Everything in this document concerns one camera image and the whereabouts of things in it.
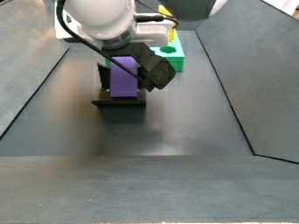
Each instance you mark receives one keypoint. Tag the purple arch block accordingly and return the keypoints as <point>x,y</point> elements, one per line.
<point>123,83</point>

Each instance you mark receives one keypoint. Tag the yellow star prism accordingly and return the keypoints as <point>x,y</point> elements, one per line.
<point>168,14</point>

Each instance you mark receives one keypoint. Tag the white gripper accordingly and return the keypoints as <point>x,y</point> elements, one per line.
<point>152,33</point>

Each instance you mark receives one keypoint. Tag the green shape sorter base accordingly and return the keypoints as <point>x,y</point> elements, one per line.
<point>171,57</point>

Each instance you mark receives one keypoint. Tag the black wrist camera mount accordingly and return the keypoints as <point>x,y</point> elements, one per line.
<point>156,72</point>

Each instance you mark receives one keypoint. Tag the black L-shaped fixture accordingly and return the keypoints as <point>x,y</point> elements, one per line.
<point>106,101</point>

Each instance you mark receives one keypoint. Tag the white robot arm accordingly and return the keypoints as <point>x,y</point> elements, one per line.
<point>112,23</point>

